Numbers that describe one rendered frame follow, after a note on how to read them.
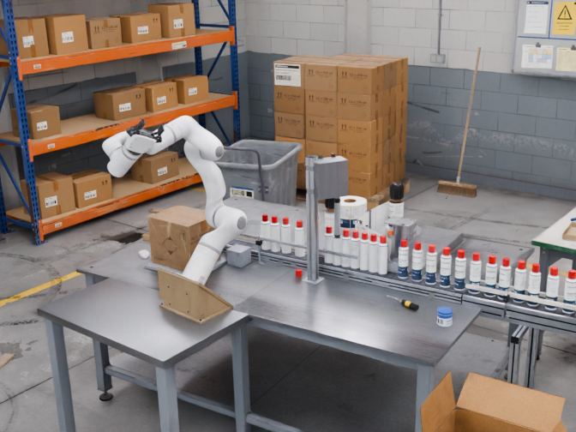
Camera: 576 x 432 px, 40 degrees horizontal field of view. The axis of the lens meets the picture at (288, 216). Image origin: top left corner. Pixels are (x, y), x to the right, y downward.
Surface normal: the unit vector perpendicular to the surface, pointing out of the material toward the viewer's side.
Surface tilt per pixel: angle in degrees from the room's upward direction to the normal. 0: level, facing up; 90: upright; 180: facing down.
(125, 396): 0
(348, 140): 91
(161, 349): 0
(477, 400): 38
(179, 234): 90
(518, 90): 90
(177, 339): 0
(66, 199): 90
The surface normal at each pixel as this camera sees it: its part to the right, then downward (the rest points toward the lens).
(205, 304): 0.75, 0.20
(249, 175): -0.33, 0.37
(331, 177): 0.39, 0.29
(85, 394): -0.02, -0.95
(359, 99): -0.55, 0.28
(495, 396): -0.33, -0.61
